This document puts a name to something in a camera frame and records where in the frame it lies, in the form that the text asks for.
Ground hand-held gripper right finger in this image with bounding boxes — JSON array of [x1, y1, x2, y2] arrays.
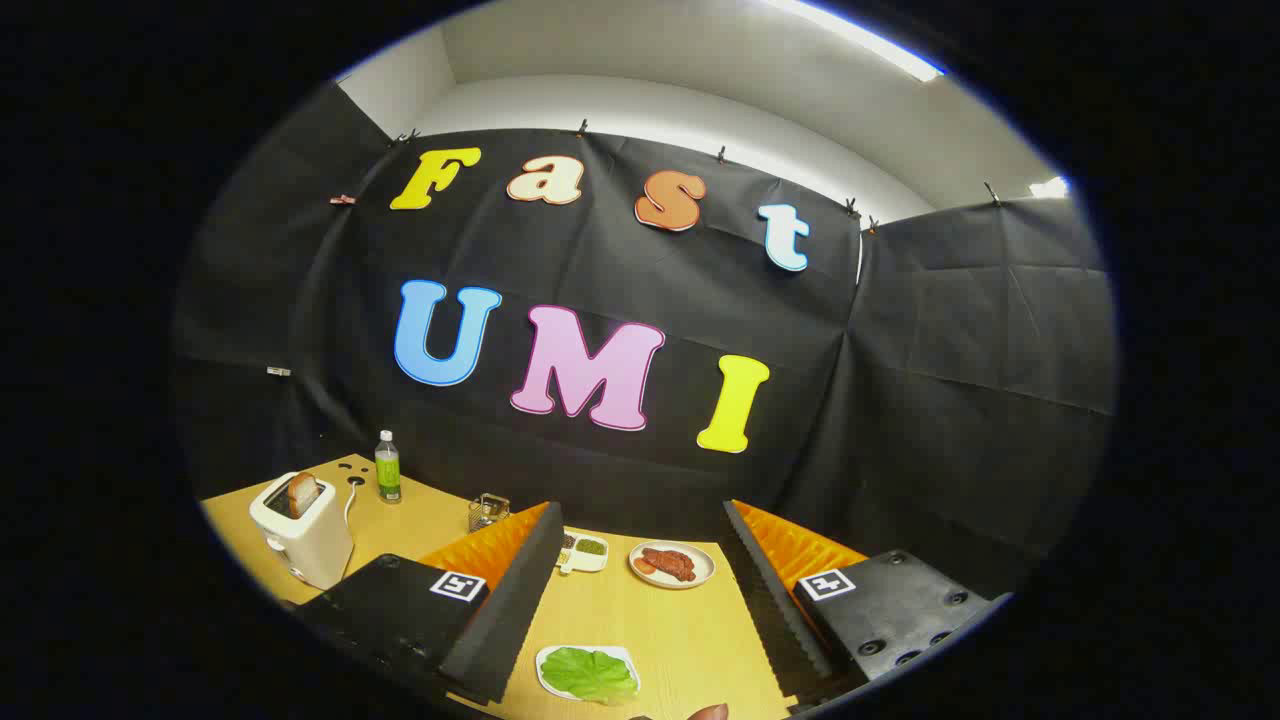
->
[[721, 498, 1014, 714]]

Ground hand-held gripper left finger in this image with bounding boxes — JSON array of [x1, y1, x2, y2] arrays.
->
[[293, 501, 567, 705]]

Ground green lettuce leaf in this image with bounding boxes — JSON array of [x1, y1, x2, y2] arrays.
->
[[541, 647, 640, 703]]

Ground round white plate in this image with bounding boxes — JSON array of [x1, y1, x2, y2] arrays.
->
[[628, 540, 717, 590]]

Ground white divided dish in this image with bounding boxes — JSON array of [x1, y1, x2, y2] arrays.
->
[[556, 533, 610, 576]]

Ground red meat slice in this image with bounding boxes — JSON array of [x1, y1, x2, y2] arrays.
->
[[636, 547, 698, 583]]

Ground white leaf-shaped plate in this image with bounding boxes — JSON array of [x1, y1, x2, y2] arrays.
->
[[536, 644, 642, 704]]

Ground green label drink bottle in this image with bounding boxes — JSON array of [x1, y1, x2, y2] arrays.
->
[[374, 430, 403, 504]]

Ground white toaster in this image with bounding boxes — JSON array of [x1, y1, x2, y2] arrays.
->
[[249, 472, 355, 591]]

